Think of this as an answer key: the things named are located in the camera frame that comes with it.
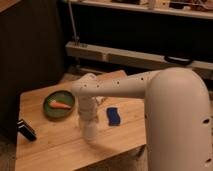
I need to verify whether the blue sponge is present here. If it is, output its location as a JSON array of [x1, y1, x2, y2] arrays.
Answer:
[[106, 107, 121, 126]]

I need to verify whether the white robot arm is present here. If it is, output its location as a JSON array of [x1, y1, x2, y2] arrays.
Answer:
[[71, 67, 213, 171]]

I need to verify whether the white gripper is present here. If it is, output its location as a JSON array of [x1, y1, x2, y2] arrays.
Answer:
[[78, 97, 98, 123]]

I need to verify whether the white shelf rail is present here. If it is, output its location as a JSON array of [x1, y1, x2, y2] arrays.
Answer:
[[65, 41, 213, 72]]

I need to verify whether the green plate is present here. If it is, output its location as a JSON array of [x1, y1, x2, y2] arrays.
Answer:
[[43, 90, 75, 119]]

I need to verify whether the wooden table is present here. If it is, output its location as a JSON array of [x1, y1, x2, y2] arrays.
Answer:
[[15, 82, 146, 171]]

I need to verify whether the small white block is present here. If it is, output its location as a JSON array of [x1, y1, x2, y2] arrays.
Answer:
[[96, 97, 104, 104]]

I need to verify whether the black handle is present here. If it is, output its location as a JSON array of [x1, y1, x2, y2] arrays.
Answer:
[[164, 56, 194, 66]]

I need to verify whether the white ceramic cup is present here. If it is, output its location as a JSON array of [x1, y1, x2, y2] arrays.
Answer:
[[82, 121, 98, 141]]

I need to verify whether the metal pole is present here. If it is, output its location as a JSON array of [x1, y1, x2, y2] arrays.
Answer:
[[68, 0, 79, 45]]

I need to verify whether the orange toy carrot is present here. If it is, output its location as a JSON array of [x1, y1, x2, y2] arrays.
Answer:
[[49, 101, 71, 110]]

